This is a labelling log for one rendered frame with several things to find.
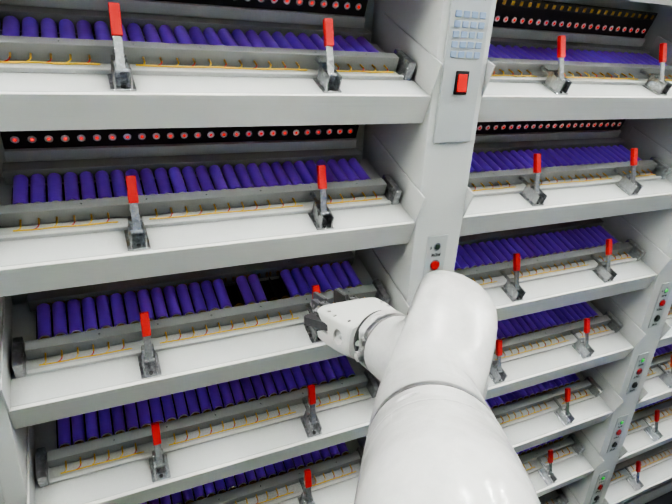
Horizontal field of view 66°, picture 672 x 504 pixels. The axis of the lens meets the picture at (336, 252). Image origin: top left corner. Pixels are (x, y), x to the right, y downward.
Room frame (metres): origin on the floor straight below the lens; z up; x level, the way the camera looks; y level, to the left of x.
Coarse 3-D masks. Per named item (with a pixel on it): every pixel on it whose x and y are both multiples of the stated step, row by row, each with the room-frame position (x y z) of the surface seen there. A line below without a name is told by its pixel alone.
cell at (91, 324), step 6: (84, 300) 0.71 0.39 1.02; (90, 300) 0.71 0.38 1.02; (84, 306) 0.70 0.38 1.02; (90, 306) 0.70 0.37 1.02; (84, 312) 0.69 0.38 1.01; (90, 312) 0.69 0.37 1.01; (84, 318) 0.68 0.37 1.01; (90, 318) 0.68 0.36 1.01; (96, 318) 0.69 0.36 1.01; (84, 324) 0.67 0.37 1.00; (90, 324) 0.67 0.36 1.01; (96, 324) 0.67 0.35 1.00
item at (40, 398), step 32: (384, 288) 0.86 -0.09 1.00; (32, 320) 0.68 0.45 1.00; (288, 320) 0.77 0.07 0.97; (96, 352) 0.64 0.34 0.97; (160, 352) 0.66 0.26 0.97; (192, 352) 0.68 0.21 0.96; (224, 352) 0.69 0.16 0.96; (256, 352) 0.70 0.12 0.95; (288, 352) 0.71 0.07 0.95; (320, 352) 0.74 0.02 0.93; (0, 384) 0.53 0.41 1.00; (32, 384) 0.58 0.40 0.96; (64, 384) 0.59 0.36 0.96; (96, 384) 0.60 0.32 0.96; (128, 384) 0.60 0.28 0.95; (160, 384) 0.62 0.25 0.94; (192, 384) 0.65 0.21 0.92; (32, 416) 0.55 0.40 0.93; (64, 416) 0.58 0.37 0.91
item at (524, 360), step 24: (552, 312) 1.15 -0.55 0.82; (576, 312) 1.18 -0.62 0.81; (600, 312) 1.22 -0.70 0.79; (504, 336) 1.04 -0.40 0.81; (528, 336) 1.05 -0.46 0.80; (552, 336) 1.08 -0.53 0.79; (576, 336) 1.09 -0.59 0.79; (600, 336) 1.13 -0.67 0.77; (624, 336) 1.15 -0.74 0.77; (504, 360) 0.99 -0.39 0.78; (528, 360) 1.01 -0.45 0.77; (552, 360) 1.03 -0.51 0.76; (576, 360) 1.04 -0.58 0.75; (600, 360) 1.08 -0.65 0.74; (504, 384) 0.93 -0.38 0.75; (528, 384) 0.98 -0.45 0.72
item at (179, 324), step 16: (352, 288) 0.85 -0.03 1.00; (368, 288) 0.85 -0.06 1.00; (256, 304) 0.76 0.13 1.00; (272, 304) 0.77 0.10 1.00; (288, 304) 0.78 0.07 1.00; (304, 304) 0.79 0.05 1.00; (160, 320) 0.70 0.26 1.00; (176, 320) 0.70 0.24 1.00; (192, 320) 0.71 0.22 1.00; (208, 320) 0.72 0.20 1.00; (224, 320) 0.73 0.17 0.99; (240, 320) 0.74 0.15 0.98; (256, 320) 0.75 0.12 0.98; (64, 336) 0.64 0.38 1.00; (80, 336) 0.64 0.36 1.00; (96, 336) 0.65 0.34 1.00; (112, 336) 0.65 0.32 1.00; (128, 336) 0.66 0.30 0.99; (160, 336) 0.69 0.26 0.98; (192, 336) 0.69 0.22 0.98; (32, 352) 0.61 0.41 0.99; (48, 352) 0.62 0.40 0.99; (64, 352) 0.63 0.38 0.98; (112, 352) 0.64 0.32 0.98
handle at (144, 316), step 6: (144, 312) 0.65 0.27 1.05; (144, 318) 0.64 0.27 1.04; (144, 324) 0.64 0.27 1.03; (144, 330) 0.64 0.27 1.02; (150, 330) 0.64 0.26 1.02; (144, 336) 0.63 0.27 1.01; (150, 336) 0.64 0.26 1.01; (144, 342) 0.63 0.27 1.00; (150, 342) 0.64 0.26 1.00; (144, 348) 0.63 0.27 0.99; (150, 348) 0.63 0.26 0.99; (150, 354) 0.63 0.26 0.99
